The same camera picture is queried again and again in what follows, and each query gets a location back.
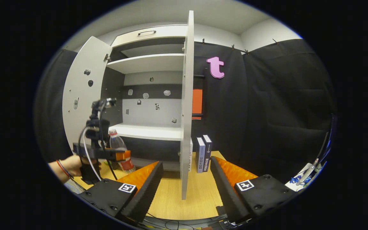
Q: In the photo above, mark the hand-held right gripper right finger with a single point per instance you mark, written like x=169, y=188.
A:
x=226, y=188

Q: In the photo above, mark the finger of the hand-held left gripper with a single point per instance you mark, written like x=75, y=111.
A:
x=123, y=155

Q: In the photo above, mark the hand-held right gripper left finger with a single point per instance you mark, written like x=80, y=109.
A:
x=144, y=195

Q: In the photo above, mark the clear red-label plastic bottle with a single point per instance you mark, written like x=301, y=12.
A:
x=117, y=143

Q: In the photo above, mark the white cabinet door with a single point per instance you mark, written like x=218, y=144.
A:
x=187, y=127
x=78, y=80

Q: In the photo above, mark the red wrist band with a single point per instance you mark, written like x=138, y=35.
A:
x=63, y=168

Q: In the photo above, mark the white book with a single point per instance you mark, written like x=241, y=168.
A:
x=190, y=156

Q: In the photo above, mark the white cabinet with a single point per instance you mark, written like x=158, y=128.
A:
x=152, y=111

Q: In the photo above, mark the white and blue item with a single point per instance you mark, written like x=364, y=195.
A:
x=294, y=185

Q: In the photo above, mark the black backdrop cloth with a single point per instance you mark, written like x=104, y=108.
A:
x=267, y=111

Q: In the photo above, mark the white cabinet shelf board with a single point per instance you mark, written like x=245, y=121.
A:
x=149, y=64

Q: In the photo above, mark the white cabinet drawer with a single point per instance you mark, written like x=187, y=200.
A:
x=168, y=33

